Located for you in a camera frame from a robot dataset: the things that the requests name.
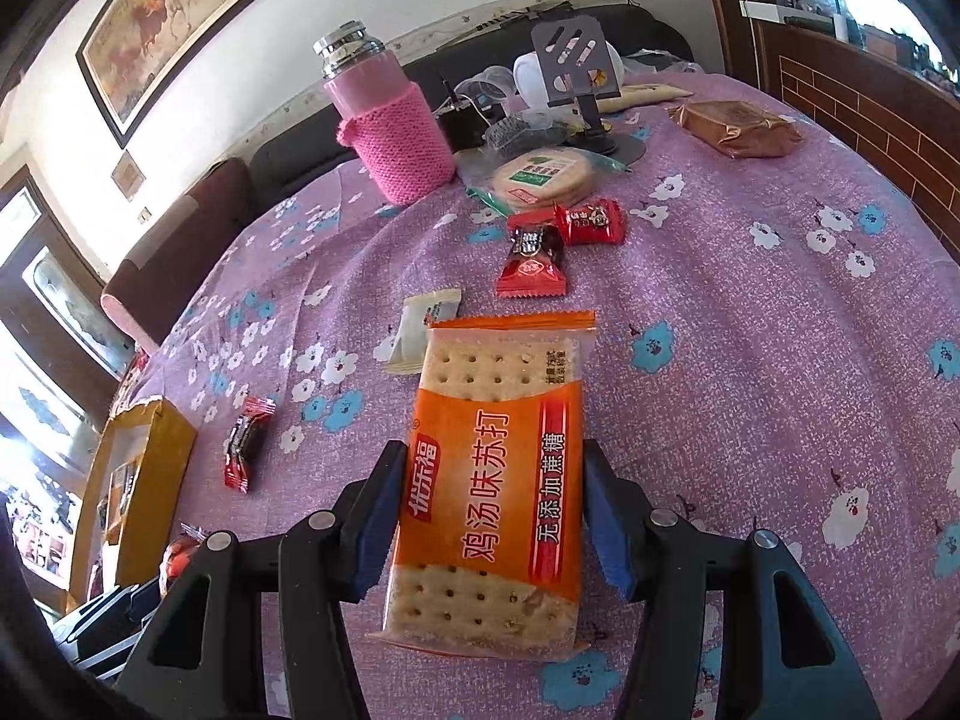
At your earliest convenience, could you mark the brown pastry packet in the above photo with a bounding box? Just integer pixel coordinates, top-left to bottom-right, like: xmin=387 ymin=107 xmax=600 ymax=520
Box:
xmin=667 ymin=98 xmax=804 ymax=159

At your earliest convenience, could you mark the dark mesh scrubber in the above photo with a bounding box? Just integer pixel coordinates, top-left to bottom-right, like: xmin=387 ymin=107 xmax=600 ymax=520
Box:
xmin=485 ymin=110 xmax=568 ymax=155

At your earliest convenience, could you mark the wooden glass door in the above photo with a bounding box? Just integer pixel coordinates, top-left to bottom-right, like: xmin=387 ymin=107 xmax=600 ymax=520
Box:
xmin=0 ymin=163 xmax=145 ymax=617

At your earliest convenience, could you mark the small white snack packet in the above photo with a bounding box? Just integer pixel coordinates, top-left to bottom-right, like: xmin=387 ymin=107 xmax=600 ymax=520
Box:
xmin=384 ymin=288 xmax=461 ymax=377

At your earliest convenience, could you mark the red black candy bar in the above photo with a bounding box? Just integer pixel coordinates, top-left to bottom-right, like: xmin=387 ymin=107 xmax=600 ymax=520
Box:
xmin=223 ymin=394 xmax=278 ymax=494

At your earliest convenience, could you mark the pink knit sleeve thermos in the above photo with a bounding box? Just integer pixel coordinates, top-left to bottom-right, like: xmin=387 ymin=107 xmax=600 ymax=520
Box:
xmin=312 ymin=20 xmax=457 ymax=206

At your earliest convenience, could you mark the grey phone stand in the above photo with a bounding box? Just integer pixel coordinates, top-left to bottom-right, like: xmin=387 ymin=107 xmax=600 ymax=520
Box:
xmin=530 ymin=14 xmax=647 ymax=167

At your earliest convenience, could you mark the red picture candy packet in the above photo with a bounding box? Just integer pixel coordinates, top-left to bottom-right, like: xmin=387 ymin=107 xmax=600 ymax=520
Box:
xmin=558 ymin=198 xmax=628 ymax=246

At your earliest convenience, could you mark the white plastic jar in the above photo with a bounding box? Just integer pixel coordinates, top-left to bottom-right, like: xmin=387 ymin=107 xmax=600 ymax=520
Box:
xmin=511 ymin=40 xmax=624 ymax=110

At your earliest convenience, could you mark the round cracker packet green label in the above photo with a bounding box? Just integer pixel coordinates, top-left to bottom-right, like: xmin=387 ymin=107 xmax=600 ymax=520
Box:
xmin=457 ymin=145 xmax=625 ymax=215

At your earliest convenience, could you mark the yellow taped white box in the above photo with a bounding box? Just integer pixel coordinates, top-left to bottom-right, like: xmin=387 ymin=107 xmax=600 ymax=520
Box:
xmin=65 ymin=397 xmax=198 ymax=617

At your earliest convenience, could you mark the orange cracker packet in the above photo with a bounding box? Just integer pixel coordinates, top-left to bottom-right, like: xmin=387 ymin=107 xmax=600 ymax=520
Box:
xmin=365 ymin=312 xmax=599 ymax=663

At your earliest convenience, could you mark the purple floral tablecloth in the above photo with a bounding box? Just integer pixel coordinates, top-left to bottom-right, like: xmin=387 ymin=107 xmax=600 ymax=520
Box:
xmin=75 ymin=71 xmax=960 ymax=720

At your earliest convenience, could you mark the clear plastic cup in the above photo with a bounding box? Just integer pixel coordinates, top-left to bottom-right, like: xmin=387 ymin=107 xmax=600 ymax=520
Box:
xmin=453 ymin=65 xmax=519 ymax=110

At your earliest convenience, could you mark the black sofa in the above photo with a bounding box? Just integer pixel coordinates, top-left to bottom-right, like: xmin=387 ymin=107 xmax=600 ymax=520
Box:
xmin=247 ymin=3 xmax=695 ymax=205

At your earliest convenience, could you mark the small wall frame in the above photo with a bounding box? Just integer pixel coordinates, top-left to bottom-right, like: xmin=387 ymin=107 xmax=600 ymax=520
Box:
xmin=110 ymin=151 xmax=146 ymax=200

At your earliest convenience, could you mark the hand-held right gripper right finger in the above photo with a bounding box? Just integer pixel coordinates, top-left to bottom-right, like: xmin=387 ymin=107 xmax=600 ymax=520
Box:
xmin=581 ymin=439 xmax=883 ymax=720

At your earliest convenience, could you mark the red brown candy packet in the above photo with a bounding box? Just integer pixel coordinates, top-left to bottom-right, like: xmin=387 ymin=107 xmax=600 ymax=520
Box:
xmin=494 ymin=223 xmax=569 ymax=299

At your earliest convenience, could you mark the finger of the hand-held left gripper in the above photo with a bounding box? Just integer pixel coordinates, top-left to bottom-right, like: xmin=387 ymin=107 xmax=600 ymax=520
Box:
xmin=71 ymin=634 xmax=155 ymax=683
xmin=51 ymin=581 xmax=160 ymax=642

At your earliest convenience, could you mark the framed wall painting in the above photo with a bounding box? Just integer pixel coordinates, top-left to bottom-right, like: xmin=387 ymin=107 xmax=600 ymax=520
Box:
xmin=75 ymin=0 xmax=347 ymax=150

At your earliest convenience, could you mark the orange red snack packet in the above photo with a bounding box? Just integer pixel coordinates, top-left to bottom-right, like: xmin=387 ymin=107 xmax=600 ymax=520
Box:
xmin=164 ymin=528 xmax=208 ymax=580

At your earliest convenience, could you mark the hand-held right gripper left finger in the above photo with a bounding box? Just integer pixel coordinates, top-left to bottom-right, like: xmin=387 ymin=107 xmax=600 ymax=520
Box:
xmin=116 ymin=439 xmax=410 ymax=720

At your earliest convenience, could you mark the brown armchair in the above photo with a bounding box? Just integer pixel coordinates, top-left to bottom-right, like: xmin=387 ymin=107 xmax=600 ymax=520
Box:
xmin=100 ymin=157 xmax=260 ymax=355

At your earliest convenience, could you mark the beige long pouch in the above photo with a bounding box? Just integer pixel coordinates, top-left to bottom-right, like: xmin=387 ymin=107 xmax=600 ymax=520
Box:
xmin=600 ymin=82 xmax=695 ymax=104

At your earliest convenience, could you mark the wooden cabinet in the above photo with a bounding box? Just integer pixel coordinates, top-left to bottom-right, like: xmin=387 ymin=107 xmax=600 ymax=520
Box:
xmin=693 ymin=0 xmax=960 ymax=260

